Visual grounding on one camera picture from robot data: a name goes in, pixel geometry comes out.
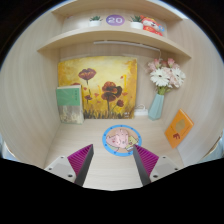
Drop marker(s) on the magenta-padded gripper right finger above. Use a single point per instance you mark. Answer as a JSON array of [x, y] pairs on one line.
[[146, 160]]

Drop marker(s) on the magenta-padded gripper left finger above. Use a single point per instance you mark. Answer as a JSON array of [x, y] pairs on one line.
[[80, 160]]

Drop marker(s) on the pink computer mouse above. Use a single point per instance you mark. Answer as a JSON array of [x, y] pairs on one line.
[[116, 138]]

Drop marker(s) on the round cartoon-print mouse pad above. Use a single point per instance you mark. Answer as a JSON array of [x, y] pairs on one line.
[[133, 146]]

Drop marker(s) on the orange card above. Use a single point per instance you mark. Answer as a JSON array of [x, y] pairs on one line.
[[179, 128]]

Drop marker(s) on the white power strip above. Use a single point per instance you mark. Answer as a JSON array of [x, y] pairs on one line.
[[141, 112]]

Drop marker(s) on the teal faceted vase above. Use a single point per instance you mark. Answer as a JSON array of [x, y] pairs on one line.
[[156, 108]]

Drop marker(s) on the green and beige book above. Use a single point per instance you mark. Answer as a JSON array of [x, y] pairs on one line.
[[69, 100]]

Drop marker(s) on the pink and white flower bouquet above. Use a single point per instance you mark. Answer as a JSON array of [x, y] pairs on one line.
[[165, 76]]

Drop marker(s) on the yellow poppy flower painting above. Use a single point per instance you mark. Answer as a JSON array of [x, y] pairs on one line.
[[106, 73]]

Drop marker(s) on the wooden shelf unit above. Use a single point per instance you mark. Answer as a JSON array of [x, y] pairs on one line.
[[113, 35]]

